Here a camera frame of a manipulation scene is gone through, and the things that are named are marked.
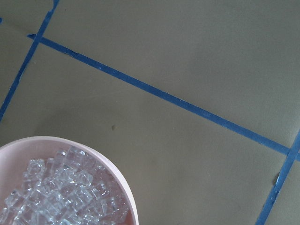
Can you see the pink bowl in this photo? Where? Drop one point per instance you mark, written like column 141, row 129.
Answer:
column 15, row 156

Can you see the clear ice cubes pile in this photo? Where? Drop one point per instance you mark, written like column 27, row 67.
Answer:
column 72, row 188

